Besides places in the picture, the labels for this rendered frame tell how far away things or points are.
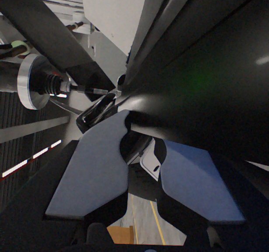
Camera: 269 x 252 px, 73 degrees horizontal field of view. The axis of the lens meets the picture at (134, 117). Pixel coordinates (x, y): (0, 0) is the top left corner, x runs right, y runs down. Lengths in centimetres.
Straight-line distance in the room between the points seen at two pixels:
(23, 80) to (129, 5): 36
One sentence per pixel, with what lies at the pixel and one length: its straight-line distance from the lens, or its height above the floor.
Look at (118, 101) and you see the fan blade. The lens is 18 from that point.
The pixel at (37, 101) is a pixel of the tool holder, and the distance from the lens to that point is 26.
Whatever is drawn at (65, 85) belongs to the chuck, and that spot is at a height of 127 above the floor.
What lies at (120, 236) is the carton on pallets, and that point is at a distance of 829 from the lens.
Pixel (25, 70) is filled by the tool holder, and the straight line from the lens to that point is 24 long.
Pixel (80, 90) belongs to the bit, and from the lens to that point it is 25.
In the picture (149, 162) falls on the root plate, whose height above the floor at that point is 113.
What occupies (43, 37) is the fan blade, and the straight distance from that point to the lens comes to 34.
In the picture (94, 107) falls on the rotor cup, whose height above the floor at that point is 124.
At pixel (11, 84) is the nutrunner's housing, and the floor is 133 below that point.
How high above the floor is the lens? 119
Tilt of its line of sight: 5 degrees down
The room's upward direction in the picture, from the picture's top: 82 degrees counter-clockwise
